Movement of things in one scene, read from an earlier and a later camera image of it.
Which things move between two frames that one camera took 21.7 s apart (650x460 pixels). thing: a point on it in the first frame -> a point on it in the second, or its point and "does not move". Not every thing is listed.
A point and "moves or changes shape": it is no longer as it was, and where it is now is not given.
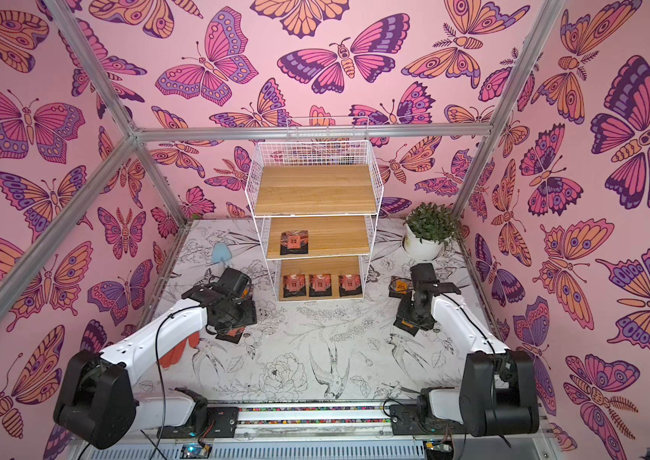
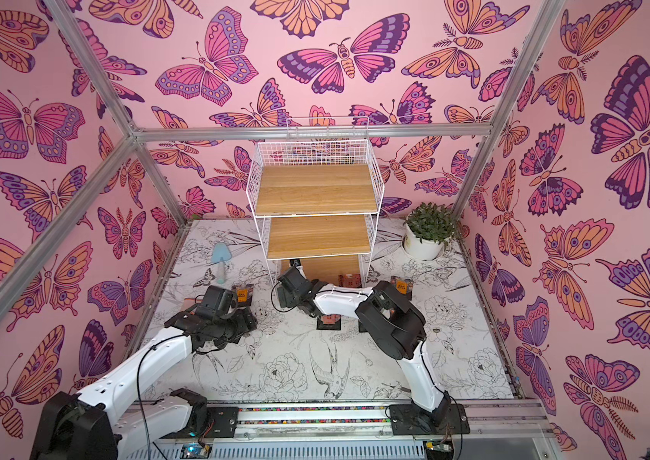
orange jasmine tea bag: [399, 287] does not move
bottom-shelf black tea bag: [350, 285] does not move
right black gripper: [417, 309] -> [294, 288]
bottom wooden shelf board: [332, 265] does not move
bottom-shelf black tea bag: [319, 285] moves or changes shape
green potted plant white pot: [429, 228] does not move
